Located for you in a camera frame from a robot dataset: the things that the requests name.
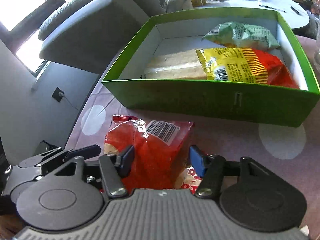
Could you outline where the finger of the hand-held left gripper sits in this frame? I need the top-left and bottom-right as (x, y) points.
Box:
(63, 145), (102, 161)

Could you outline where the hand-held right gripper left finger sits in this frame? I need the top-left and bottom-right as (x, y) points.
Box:
(53, 144), (136, 197)

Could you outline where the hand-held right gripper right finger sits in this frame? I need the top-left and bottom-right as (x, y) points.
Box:
(189, 145), (273, 198)

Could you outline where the red noodle packet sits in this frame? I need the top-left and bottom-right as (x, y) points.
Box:
(183, 166), (203, 196)

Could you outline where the red transparent snack packet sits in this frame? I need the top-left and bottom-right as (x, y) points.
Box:
(104, 114), (195, 191)

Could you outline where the green cardboard box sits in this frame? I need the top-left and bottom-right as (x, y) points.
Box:
(101, 7), (320, 128)

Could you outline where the sliced bread packet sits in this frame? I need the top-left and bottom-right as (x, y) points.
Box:
(142, 49), (208, 81)

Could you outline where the yellow striped snack packet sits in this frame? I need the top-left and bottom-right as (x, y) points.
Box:
(195, 47), (300, 89)

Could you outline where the green snack packet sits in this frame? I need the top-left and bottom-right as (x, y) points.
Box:
(201, 21), (281, 51)

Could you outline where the pink dotted tablecloth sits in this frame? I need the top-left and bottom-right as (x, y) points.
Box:
(64, 34), (320, 230)

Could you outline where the black floor socket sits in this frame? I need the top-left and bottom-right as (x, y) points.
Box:
(51, 87), (65, 104)

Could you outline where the grey sofa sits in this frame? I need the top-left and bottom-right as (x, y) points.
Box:
(37, 0), (171, 75)

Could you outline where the grey cushion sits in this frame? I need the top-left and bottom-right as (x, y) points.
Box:
(166, 0), (191, 13)

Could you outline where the white round table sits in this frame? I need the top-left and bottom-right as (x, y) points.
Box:
(182, 0), (311, 30)

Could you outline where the thin pen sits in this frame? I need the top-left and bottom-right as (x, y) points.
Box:
(258, 4), (286, 13)

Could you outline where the grey floor cable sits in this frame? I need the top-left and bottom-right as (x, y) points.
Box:
(60, 94), (81, 112)

